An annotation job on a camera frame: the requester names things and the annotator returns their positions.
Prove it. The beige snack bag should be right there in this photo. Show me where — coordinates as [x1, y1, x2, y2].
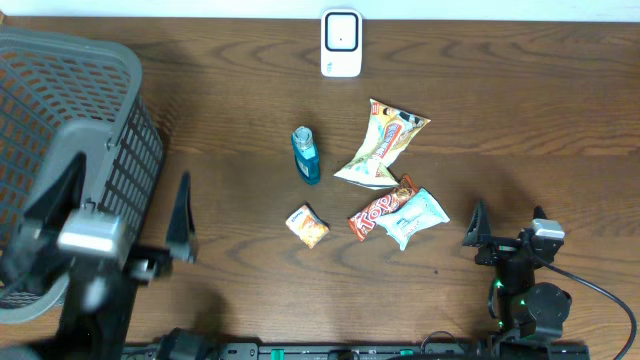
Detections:
[334, 99, 431, 189]

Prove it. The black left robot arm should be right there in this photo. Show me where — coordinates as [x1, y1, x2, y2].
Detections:
[1, 152, 197, 359]

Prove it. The red Top chocolate bar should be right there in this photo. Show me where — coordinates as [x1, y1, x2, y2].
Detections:
[348, 174, 419, 242]

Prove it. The blue mouthwash bottle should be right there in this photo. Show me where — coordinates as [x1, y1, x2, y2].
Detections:
[291, 126, 320, 185]

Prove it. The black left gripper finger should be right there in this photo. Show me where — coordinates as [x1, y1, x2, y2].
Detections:
[166, 171, 198, 264]
[24, 152, 86, 233]

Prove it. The black right camera cable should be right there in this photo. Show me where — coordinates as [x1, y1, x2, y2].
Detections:
[522, 234, 639, 360]

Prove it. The grey plastic shopping basket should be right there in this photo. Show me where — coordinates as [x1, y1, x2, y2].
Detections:
[1, 27, 164, 312]

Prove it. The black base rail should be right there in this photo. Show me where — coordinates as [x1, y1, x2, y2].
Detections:
[119, 341, 591, 360]

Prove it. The small orange snack box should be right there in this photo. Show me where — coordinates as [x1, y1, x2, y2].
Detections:
[285, 205, 329, 249]

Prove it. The light blue snack packet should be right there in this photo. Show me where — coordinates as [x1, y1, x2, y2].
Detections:
[377, 188, 450, 251]

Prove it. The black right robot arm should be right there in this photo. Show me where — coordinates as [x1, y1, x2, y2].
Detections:
[463, 201, 572, 356]

